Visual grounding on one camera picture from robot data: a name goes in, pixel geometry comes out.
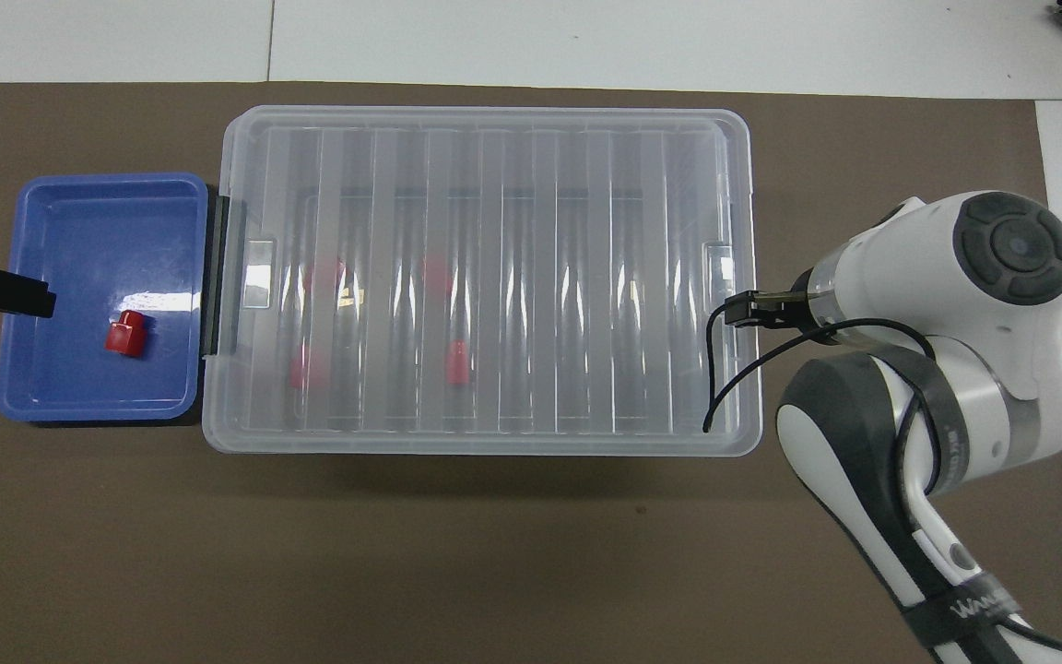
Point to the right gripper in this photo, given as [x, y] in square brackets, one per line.
[780, 310]

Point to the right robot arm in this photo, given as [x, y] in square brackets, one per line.
[918, 258]

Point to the clear plastic box lid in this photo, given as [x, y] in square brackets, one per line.
[513, 148]

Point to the red block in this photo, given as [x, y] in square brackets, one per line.
[459, 363]
[436, 275]
[125, 336]
[324, 277]
[299, 369]

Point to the clear plastic storage box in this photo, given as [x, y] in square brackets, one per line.
[245, 441]

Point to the black box latch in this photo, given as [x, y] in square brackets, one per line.
[211, 277]

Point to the blue plastic tray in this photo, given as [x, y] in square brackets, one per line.
[88, 240]

